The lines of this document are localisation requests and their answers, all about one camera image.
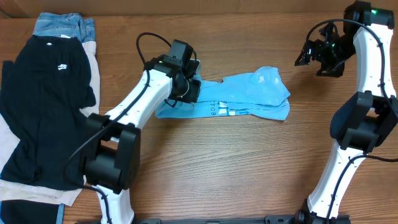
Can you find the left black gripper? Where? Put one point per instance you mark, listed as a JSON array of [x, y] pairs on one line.
[[192, 94]]

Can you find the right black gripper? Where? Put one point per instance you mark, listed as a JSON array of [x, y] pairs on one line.
[[336, 70]]

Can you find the light blue printed t-shirt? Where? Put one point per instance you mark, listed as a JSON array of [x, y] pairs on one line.
[[260, 93]]

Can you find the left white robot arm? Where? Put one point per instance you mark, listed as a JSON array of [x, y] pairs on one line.
[[110, 160]]

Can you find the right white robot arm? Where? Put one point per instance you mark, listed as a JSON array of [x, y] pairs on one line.
[[368, 117]]

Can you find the blue denim jeans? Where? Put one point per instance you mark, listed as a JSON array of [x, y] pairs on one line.
[[65, 25]]

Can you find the black t-shirt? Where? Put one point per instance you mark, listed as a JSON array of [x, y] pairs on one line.
[[42, 93]]

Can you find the dark garment with blue trim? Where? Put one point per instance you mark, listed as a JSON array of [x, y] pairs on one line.
[[27, 212]]

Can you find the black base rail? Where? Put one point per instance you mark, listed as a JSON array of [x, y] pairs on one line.
[[269, 219]]

